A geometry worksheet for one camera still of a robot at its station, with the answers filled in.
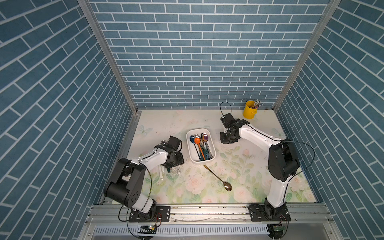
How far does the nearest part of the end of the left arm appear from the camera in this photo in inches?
27.3

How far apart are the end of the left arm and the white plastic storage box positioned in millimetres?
77

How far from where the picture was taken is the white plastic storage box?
2.96 feet
